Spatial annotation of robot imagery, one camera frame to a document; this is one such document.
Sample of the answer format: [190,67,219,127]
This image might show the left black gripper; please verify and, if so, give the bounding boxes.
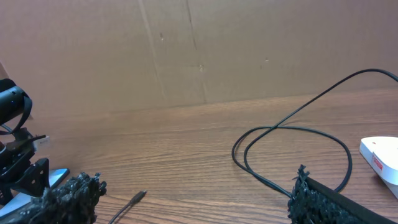
[1,128,50,205]

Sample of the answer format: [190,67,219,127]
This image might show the black USB charging cable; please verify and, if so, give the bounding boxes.
[108,68,398,224]

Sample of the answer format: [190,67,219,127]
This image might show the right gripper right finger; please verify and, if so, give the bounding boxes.
[288,165,396,224]

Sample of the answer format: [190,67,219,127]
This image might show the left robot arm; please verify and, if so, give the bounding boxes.
[1,78,50,205]

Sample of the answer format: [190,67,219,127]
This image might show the white power strip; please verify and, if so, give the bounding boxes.
[359,136,397,198]

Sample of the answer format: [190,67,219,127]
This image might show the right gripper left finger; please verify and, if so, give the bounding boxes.
[1,172,107,224]

